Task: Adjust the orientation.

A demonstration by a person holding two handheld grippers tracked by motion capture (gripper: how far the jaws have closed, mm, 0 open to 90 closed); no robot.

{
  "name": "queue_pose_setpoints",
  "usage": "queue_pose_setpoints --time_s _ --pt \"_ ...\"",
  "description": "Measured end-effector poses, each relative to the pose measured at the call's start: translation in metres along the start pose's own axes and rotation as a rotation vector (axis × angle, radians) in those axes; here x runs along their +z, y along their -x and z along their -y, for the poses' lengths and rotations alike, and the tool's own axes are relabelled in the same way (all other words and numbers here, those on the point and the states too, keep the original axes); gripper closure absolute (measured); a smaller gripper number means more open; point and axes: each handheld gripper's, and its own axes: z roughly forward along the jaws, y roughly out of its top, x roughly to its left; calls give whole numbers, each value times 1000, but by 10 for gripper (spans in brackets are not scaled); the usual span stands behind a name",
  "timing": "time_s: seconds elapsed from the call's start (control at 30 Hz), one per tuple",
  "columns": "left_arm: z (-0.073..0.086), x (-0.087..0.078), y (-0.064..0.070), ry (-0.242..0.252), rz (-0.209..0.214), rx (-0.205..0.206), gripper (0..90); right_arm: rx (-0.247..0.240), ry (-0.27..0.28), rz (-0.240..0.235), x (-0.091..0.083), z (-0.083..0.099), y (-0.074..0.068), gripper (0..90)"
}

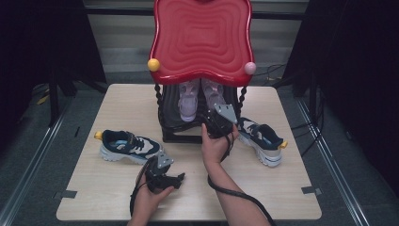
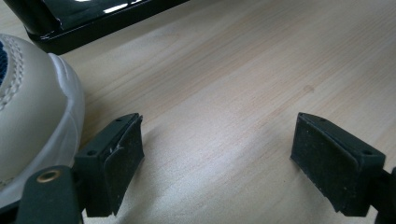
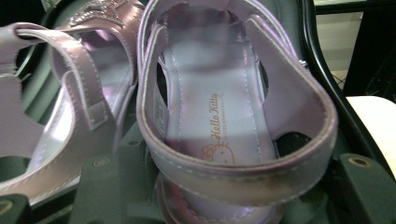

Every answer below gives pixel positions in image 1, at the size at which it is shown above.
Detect thin black cable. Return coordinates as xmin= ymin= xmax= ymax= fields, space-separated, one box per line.
xmin=253 ymin=63 xmax=287 ymax=83

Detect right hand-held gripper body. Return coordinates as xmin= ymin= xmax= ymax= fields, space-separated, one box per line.
xmin=200 ymin=104 xmax=238 ymax=139

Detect metal floor rail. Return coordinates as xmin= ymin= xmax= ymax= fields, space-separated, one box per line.
xmin=0 ymin=100 xmax=74 ymax=226
xmin=295 ymin=100 xmax=371 ymax=226

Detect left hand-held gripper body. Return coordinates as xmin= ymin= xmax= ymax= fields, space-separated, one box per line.
xmin=145 ymin=151 xmax=174 ymax=193

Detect black floor cables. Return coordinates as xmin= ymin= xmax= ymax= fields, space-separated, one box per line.
xmin=290 ymin=84 xmax=327 ymax=158

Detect red and black shoe rack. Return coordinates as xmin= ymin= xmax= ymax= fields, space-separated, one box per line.
xmin=147 ymin=0 xmax=257 ymax=145

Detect navy and white sneaker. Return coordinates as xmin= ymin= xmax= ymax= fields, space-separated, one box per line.
xmin=235 ymin=117 xmax=289 ymax=168
xmin=93 ymin=129 xmax=165 ymax=167

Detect dark curtain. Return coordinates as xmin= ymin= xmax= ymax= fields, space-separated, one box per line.
xmin=281 ymin=0 xmax=399 ymax=196
xmin=0 ymin=0 xmax=107 ymax=152

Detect person's right hand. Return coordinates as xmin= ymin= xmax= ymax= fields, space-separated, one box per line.
xmin=200 ymin=122 xmax=240 ymax=168

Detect person's left hand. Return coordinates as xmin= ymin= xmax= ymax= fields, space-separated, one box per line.
xmin=130 ymin=175 xmax=175 ymax=222

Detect black metal stand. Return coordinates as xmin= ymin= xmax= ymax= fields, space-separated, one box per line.
xmin=46 ymin=70 xmax=61 ymax=128

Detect purple sandal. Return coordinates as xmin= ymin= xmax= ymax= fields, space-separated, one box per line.
xmin=177 ymin=79 xmax=200 ymax=122
xmin=201 ymin=78 xmax=228 ymax=109

